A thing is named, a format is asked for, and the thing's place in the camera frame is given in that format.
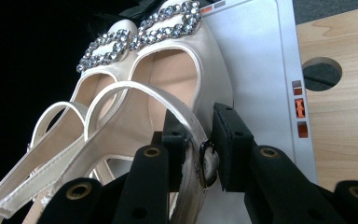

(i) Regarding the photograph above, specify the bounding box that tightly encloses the cream slingback shoe jewelled buckle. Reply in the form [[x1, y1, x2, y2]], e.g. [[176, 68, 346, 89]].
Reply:
[[0, 0, 235, 224], [0, 19, 139, 224]]

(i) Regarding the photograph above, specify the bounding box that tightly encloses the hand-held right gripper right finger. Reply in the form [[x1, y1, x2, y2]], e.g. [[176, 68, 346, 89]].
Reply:
[[210, 102, 347, 224]]

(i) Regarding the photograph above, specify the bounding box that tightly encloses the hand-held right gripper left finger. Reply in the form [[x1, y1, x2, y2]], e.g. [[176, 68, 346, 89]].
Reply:
[[111, 107, 191, 224]]

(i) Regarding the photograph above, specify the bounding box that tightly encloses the white two-tier shoe rack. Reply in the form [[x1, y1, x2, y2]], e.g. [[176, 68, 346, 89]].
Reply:
[[195, 0, 319, 224]]

